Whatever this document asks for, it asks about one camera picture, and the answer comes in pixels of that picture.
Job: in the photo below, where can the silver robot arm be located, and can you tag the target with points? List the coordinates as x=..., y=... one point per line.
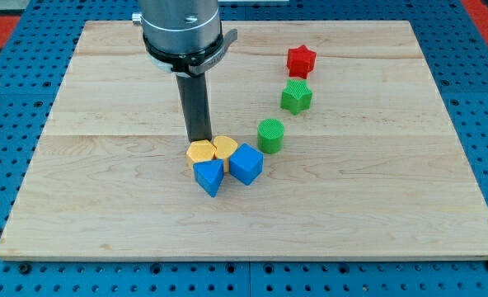
x=184, y=37

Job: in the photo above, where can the green star block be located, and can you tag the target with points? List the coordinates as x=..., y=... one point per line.
x=296, y=96

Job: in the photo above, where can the red star block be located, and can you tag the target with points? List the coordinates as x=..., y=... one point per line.
x=301, y=61

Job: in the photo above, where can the blue cube block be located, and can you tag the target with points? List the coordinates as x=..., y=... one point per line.
x=246, y=164

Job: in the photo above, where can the yellow heart block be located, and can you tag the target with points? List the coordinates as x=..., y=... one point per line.
x=225, y=147

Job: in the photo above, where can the green cylinder block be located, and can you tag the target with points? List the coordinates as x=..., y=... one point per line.
x=270, y=136

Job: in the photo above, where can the yellow hexagon block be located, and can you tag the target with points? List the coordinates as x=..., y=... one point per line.
x=200, y=151

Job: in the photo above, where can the blue triangle block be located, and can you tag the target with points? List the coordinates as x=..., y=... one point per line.
x=209, y=175

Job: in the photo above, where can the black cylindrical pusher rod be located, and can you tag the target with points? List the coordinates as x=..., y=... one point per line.
x=195, y=106

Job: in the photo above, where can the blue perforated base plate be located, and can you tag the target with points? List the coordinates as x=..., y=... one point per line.
x=32, y=65

